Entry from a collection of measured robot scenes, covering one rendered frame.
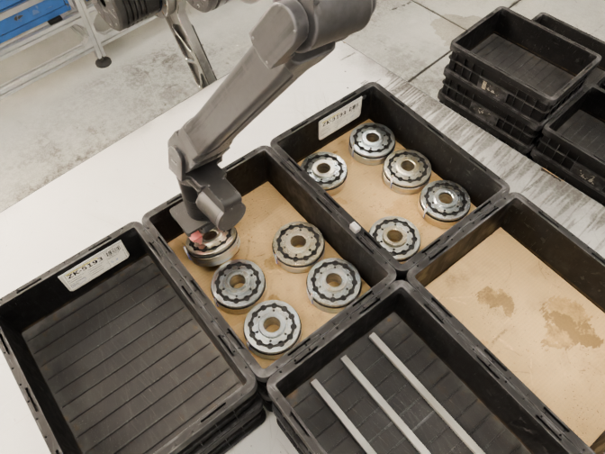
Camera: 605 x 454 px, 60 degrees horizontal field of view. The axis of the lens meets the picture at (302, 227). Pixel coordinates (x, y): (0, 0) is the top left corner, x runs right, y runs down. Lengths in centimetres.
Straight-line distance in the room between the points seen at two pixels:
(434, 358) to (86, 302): 66
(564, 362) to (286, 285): 52
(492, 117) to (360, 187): 92
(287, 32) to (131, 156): 102
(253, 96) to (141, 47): 239
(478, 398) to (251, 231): 53
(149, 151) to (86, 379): 66
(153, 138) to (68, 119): 126
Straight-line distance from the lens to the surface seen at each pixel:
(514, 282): 109
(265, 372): 85
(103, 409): 101
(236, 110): 66
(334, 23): 50
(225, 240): 102
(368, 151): 118
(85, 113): 271
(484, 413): 98
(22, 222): 144
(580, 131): 209
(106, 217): 136
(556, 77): 207
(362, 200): 113
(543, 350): 105
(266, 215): 111
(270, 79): 58
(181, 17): 171
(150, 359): 101
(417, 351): 98
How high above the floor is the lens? 174
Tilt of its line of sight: 57 degrees down
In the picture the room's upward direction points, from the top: 2 degrees counter-clockwise
